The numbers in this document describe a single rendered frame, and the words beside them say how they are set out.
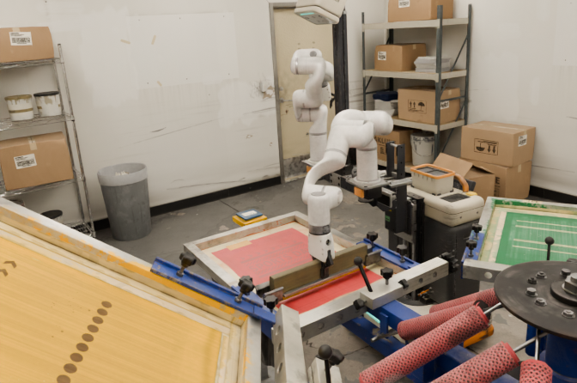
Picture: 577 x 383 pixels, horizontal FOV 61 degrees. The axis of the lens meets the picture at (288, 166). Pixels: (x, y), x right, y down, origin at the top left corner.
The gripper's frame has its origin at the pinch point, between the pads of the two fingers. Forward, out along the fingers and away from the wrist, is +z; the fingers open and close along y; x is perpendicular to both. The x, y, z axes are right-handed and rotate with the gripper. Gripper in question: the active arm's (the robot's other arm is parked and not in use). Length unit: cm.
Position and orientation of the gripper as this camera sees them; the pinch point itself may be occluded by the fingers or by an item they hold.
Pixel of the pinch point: (321, 270)
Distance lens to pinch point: 176.2
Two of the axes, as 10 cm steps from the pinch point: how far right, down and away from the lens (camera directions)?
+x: -8.4, 1.9, -5.1
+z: 0.6, 9.6, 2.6
